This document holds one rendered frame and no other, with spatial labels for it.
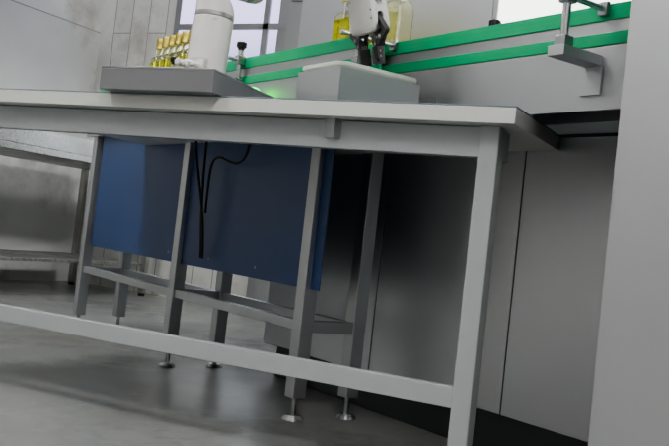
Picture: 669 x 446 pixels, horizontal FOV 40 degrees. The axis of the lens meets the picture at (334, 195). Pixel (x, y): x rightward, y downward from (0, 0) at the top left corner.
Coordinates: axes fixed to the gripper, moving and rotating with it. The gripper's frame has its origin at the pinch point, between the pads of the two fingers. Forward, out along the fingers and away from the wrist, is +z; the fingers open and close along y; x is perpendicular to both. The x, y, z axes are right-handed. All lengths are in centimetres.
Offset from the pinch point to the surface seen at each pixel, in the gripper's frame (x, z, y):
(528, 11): -34.0, -6.8, -17.0
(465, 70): -11.8, 5.6, -18.3
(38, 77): -32, -27, 389
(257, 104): 29.6, 8.1, 3.1
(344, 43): -5.3, -5.0, 18.2
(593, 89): -11, 13, -55
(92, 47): -75, -46, 410
